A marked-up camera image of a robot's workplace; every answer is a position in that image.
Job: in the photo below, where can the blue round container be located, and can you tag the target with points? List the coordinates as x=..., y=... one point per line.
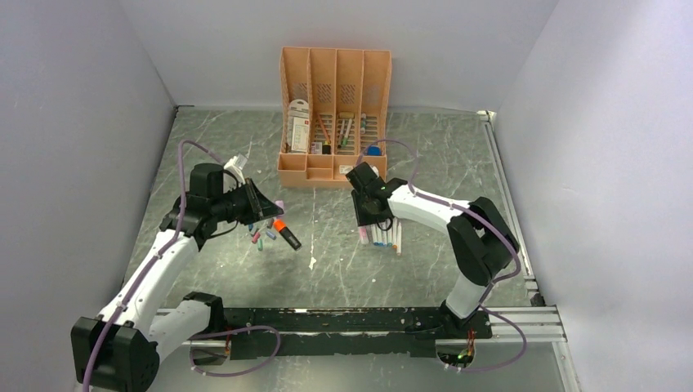
x=373, y=150

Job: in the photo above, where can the white pen green cap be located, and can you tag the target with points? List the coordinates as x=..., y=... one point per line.
x=373, y=234

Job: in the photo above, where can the white packaged item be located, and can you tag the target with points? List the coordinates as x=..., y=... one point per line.
x=299, y=126

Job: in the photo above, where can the orange black highlighter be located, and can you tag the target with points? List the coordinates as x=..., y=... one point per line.
x=284, y=231

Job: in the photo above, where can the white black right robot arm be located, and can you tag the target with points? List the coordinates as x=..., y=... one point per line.
x=482, y=243

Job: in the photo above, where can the pink highlighter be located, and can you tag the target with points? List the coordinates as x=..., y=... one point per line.
x=363, y=234

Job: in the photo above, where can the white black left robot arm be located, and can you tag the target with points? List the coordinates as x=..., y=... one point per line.
x=122, y=348

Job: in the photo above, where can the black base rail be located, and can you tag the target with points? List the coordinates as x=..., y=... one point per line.
x=251, y=333

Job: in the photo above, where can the white eraser box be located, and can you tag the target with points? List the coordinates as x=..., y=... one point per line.
x=345, y=169

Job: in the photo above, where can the orange plastic desk organizer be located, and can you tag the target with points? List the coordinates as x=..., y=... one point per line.
x=348, y=94

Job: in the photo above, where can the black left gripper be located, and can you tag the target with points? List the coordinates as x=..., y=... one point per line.
x=255, y=209

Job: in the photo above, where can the white pen dark grey cap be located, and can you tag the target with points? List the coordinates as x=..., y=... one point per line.
x=394, y=236

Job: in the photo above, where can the white pen pink cap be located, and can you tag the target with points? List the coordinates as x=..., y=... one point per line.
x=378, y=233

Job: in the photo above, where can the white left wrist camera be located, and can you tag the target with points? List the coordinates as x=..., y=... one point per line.
x=236, y=165

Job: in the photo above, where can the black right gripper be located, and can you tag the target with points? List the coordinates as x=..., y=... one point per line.
x=363, y=219

